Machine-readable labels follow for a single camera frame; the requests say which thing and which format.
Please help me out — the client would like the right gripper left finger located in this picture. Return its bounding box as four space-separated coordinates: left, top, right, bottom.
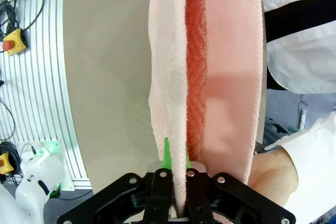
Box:
56 137 175 224

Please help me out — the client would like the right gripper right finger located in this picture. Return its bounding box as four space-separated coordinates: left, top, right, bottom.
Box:
185 150 296 224

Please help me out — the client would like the pink towel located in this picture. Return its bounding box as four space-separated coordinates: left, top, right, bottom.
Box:
148 0 265 217

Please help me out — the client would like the person's left forearm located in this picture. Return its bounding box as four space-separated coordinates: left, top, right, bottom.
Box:
264 111 336 224

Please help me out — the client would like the person's left hand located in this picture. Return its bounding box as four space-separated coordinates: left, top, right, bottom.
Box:
248 147 299 208

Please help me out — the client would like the small white cylinder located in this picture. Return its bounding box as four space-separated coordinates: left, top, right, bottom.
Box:
299 109 308 130

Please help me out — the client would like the yellow emergency stop button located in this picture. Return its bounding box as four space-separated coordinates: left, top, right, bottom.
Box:
0 152 13 175
2 28 28 56

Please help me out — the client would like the person in white shirt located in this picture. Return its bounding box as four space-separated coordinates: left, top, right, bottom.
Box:
258 0 336 95

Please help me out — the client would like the black looped stop-button cable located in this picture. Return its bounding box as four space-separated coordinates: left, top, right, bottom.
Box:
0 0 45 35

